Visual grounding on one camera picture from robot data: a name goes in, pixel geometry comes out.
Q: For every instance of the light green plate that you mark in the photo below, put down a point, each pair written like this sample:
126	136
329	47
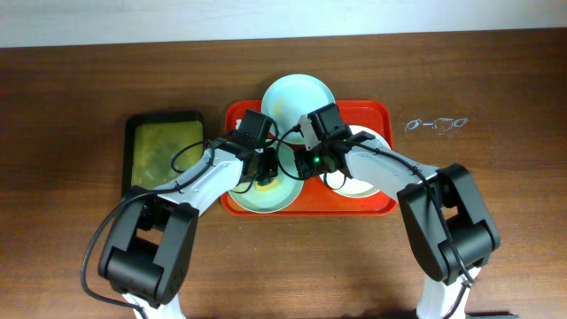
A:
244	197

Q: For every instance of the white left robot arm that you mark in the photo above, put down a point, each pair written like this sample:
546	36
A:
147	253

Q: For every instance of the green and yellow sponge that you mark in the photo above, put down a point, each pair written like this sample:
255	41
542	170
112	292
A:
267	184

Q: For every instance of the red plastic tray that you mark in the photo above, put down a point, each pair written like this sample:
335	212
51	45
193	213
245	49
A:
317	200

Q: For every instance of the black tray with yellow liquid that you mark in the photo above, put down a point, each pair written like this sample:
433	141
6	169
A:
159	146

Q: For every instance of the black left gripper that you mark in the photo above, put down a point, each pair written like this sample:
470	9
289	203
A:
267	167

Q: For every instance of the white plate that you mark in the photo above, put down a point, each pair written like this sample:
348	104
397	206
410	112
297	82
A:
353	188

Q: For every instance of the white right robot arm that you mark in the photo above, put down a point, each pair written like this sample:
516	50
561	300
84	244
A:
450	231

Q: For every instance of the white chalk mark on table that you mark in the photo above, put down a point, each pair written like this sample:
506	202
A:
439	126

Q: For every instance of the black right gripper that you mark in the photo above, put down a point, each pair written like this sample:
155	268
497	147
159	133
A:
303	168

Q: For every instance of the light blue plate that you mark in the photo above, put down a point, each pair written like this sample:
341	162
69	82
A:
290	99

